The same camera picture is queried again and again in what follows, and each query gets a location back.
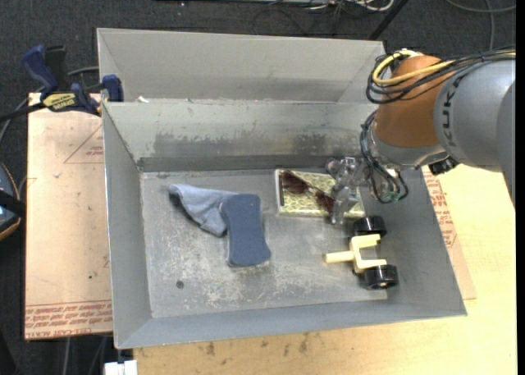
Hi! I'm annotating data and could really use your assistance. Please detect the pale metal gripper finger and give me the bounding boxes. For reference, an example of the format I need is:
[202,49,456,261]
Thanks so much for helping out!
[330,193,346,226]
[343,193,362,219]

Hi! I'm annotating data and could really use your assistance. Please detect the cream toy axle black wheels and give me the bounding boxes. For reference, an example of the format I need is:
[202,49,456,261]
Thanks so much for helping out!
[325,215,400,291]

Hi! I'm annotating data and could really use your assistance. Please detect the blue sponge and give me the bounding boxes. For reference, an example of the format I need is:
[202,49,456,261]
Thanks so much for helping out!
[220,193,273,268]

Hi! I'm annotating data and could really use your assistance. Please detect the blue-grey cloth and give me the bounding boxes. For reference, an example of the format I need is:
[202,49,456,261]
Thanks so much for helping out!
[167,183,240,239]

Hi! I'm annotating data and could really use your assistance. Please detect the grey metal bin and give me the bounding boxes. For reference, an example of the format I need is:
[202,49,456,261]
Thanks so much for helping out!
[97,27,468,350]

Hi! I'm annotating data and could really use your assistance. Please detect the brown cardboard board red print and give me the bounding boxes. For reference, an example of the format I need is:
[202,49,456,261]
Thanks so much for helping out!
[23,92,478,341]

